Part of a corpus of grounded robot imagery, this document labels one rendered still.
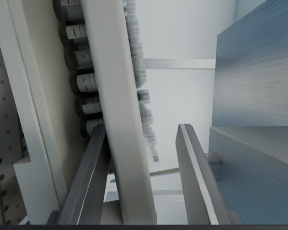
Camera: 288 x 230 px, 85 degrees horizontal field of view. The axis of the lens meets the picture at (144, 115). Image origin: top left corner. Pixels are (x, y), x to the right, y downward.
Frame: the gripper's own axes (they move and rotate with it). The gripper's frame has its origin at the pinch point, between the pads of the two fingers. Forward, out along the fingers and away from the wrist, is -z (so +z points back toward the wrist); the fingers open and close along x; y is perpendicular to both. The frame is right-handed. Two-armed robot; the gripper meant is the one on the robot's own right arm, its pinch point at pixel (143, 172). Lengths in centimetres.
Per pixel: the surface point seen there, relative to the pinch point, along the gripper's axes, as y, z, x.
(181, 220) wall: 441, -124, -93
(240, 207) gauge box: 10.7, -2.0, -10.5
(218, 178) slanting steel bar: 12.0, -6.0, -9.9
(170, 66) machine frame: 34, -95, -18
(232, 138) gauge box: 6.1, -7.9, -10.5
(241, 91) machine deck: 16.9, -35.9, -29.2
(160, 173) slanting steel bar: 16.0, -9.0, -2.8
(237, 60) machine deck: 10, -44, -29
